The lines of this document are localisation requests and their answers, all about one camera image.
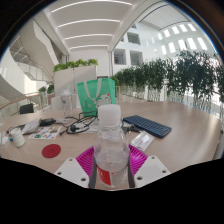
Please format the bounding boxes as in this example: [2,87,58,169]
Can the black chair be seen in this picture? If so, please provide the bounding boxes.
[18,103,35,115]

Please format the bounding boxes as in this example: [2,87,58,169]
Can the flat round red coaster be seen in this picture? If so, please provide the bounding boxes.
[41,143,62,159]

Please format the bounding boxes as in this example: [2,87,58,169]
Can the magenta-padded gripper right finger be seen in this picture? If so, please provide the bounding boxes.
[127,144,172,189]

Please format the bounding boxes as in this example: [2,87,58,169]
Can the white grid-pattern mug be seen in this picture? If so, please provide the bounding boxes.
[9,128,26,149]

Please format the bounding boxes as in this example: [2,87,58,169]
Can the white cabinet topped with plants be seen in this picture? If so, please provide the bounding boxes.
[52,58,99,108]

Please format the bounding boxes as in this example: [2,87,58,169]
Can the black power plug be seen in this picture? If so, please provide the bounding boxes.
[68,122,80,133]

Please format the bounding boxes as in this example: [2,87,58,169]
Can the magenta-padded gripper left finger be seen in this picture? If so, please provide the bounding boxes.
[54,145,98,190]

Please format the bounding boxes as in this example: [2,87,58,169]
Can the black charger block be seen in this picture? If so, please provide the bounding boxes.
[39,117,56,127]

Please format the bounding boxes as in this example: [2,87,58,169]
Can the ceiling light strips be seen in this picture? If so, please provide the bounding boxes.
[49,0,134,51]

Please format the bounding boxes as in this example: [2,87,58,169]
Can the dark blue keyboard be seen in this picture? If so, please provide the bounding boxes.
[122,114,173,139]

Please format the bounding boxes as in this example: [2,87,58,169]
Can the row of green plants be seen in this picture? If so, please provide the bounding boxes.
[109,49,224,111]

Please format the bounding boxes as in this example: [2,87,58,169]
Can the glass railing with wooden handrail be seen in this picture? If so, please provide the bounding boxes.
[0,92,44,118]

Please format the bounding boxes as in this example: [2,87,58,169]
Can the clear red-labelled water bottle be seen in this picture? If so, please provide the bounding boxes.
[93,104,131,191]

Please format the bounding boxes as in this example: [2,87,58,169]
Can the white chair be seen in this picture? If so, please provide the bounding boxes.
[50,94,81,111]

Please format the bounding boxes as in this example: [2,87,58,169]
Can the colourful sticker sheet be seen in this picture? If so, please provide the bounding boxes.
[28,125,63,140]

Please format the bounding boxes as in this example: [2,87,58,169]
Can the small potted plant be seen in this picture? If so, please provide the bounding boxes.
[38,85,48,104]

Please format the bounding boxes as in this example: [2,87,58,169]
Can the green cat-print tote bag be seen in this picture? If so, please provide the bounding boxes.
[76,77,117,118]

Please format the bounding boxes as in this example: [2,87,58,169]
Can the white flat packet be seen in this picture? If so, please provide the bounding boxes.
[130,130,155,152]

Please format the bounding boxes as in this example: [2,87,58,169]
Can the brown planter box with plant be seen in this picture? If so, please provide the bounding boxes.
[46,83,56,105]

